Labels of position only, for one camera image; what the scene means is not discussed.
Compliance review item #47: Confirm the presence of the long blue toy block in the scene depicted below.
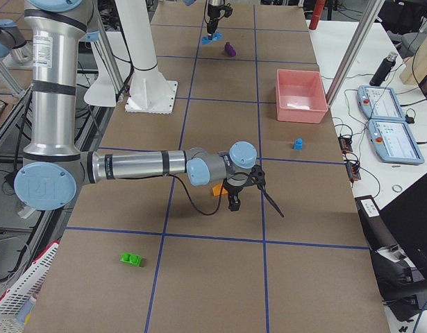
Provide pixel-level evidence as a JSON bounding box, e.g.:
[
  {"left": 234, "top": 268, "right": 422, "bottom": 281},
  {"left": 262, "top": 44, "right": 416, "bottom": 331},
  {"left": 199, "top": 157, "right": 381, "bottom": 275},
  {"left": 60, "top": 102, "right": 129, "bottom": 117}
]
[{"left": 201, "top": 31, "right": 223, "bottom": 45}]

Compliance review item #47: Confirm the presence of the orange toy block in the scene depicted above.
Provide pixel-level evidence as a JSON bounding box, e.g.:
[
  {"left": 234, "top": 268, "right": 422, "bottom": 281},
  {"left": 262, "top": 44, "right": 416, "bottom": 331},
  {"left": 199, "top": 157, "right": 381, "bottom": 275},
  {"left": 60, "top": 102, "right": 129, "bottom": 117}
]
[{"left": 212, "top": 183, "right": 227, "bottom": 196}]

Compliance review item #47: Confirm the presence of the purple toy block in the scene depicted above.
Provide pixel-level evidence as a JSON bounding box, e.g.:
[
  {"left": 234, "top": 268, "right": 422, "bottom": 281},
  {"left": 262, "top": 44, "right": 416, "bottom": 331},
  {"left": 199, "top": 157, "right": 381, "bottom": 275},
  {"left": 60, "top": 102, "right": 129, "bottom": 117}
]
[{"left": 224, "top": 42, "right": 237, "bottom": 58}]

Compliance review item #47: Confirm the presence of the small blue toy block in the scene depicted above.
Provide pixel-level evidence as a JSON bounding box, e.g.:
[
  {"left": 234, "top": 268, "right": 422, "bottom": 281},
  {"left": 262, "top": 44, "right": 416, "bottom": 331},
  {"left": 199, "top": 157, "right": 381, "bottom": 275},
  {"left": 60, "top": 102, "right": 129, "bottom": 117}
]
[{"left": 293, "top": 138, "right": 303, "bottom": 151}]

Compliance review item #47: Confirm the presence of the green toy block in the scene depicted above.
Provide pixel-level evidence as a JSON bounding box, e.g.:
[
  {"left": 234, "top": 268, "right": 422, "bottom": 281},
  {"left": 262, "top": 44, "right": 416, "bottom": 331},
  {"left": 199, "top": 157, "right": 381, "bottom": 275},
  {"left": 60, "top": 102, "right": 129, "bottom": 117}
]
[{"left": 120, "top": 252, "right": 142, "bottom": 267}]

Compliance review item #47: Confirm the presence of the pink plastic box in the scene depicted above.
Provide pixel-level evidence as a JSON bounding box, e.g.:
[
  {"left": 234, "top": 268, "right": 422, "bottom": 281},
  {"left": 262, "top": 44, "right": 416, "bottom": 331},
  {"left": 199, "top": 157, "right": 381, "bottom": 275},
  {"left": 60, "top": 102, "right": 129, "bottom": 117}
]
[{"left": 276, "top": 69, "right": 328, "bottom": 124}]

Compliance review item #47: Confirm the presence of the red bottle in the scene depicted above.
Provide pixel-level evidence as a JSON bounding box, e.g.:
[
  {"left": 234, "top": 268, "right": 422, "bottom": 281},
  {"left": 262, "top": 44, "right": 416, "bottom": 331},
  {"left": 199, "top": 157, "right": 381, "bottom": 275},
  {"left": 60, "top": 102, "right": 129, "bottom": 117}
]
[{"left": 308, "top": 0, "right": 326, "bottom": 30}]

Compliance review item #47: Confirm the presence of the lower orange circuit board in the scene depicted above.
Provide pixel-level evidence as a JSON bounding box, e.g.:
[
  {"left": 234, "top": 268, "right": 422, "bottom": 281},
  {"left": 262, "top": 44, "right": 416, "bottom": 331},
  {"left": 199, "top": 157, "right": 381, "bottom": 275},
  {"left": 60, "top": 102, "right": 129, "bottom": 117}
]
[{"left": 345, "top": 160, "right": 361, "bottom": 183}]

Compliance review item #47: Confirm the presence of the orange circuit board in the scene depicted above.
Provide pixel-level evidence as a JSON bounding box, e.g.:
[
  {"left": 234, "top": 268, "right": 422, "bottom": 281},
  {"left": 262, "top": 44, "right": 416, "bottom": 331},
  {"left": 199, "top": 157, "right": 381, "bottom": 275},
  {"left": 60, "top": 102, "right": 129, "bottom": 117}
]
[
  {"left": 345, "top": 160, "right": 361, "bottom": 183},
  {"left": 338, "top": 135, "right": 353, "bottom": 154}
]

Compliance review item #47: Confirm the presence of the upper orange circuit board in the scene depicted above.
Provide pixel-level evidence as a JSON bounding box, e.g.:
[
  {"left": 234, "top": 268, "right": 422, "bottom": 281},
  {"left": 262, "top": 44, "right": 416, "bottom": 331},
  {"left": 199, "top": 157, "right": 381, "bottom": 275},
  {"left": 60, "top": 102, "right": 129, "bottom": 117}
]
[{"left": 338, "top": 135, "right": 353, "bottom": 154}]

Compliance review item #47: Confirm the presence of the lower teach pendant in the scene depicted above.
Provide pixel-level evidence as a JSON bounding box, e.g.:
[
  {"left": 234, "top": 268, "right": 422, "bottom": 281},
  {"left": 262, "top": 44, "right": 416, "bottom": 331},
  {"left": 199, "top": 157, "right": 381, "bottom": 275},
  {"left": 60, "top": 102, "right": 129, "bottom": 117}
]
[{"left": 367, "top": 119, "right": 425, "bottom": 165}]

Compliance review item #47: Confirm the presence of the teach pendant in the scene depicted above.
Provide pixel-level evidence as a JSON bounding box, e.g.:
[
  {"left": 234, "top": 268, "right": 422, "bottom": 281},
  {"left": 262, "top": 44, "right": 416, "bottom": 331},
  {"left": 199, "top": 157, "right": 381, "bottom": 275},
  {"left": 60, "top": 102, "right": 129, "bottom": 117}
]
[
  {"left": 357, "top": 85, "right": 405, "bottom": 121},
  {"left": 367, "top": 119, "right": 425, "bottom": 165}
]

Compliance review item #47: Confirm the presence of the upper teach pendant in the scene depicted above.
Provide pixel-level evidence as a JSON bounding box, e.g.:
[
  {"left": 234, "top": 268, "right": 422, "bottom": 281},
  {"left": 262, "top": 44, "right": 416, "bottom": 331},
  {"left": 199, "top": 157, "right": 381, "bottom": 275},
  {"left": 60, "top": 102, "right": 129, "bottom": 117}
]
[{"left": 357, "top": 85, "right": 405, "bottom": 121}]

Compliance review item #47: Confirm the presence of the black water bottle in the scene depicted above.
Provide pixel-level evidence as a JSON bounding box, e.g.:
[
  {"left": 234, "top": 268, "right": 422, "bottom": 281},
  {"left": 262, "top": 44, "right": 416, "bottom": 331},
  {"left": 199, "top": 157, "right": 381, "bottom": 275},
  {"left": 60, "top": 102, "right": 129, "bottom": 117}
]
[{"left": 369, "top": 51, "right": 398, "bottom": 87}]

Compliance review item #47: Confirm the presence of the wooden plank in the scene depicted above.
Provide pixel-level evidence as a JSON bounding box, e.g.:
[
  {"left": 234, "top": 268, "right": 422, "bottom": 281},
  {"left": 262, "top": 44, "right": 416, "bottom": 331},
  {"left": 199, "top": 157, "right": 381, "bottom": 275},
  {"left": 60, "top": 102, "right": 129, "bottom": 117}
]
[{"left": 400, "top": 19, "right": 427, "bottom": 85}]

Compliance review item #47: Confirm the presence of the white red plastic basket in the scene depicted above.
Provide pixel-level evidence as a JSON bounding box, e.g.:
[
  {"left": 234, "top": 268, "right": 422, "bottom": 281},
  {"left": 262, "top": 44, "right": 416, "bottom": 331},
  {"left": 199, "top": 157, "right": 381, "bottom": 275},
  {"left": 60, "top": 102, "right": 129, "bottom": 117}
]
[{"left": 0, "top": 241, "right": 59, "bottom": 332}]

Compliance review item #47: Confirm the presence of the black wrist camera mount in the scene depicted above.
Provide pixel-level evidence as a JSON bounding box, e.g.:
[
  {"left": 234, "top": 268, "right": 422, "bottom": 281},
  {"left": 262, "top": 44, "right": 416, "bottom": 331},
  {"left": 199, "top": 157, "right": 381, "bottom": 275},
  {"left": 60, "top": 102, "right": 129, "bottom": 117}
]
[{"left": 249, "top": 164, "right": 266, "bottom": 191}]

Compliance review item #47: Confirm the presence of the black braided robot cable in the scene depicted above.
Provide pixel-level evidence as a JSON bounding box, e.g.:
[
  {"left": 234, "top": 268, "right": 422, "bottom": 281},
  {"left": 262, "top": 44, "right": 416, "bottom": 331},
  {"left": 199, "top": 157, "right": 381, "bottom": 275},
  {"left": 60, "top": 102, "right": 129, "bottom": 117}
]
[{"left": 171, "top": 173, "right": 285, "bottom": 219}]

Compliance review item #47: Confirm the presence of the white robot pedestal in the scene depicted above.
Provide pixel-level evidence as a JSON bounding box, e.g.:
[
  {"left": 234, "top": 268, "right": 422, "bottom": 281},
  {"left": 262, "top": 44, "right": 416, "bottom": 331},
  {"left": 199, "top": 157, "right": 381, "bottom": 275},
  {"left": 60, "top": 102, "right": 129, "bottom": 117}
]
[{"left": 83, "top": 0, "right": 178, "bottom": 114}]

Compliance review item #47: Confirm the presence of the aluminium frame post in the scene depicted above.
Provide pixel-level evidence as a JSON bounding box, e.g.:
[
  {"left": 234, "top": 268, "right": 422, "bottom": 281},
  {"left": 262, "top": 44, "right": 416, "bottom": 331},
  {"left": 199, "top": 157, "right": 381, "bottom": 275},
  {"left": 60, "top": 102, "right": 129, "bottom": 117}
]
[{"left": 326, "top": 0, "right": 385, "bottom": 107}]

